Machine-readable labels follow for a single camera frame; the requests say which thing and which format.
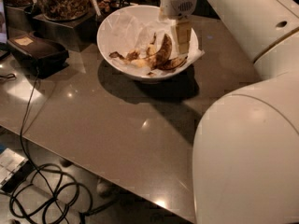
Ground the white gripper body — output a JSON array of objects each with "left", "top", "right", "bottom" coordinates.
[{"left": 160, "top": 0, "right": 197, "bottom": 20}]

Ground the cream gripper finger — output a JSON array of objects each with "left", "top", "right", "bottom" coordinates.
[{"left": 171, "top": 19, "right": 192, "bottom": 54}]

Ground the brown spotted banana peel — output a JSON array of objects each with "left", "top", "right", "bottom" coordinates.
[{"left": 109, "top": 34, "right": 172, "bottom": 70}]

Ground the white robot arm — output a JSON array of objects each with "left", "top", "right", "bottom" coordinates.
[{"left": 161, "top": 0, "right": 299, "bottom": 224}]

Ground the small banana peel piece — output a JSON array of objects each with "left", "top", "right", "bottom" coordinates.
[{"left": 159, "top": 57, "right": 187, "bottom": 71}]

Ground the white ceramic bowl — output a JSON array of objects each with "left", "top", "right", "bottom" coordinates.
[{"left": 96, "top": 5, "right": 200, "bottom": 85}]

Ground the white paper napkin liner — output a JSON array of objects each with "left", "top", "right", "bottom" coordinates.
[{"left": 106, "top": 5, "right": 206, "bottom": 77}]

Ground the dark metal stand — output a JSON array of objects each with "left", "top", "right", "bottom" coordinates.
[{"left": 33, "top": 8, "right": 97, "bottom": 51}]

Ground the glass jar of nuts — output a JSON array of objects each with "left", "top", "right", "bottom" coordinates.
[{"left": 36, "top": 0, "right": 90, "bottom": 21}]

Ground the black box with label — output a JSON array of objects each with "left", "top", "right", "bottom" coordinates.
[{"left": 7, "top": 32, "right": 69, "bottom": 78}]

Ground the white grey box on floor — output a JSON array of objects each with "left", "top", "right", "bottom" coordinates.
[{"left": 0, "top": 148, "right": 33, "bottom": 192}]

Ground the black cable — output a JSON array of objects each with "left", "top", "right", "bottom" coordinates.
[{"left": 8, "top": 66, "right": 120, "bottom": 224}]

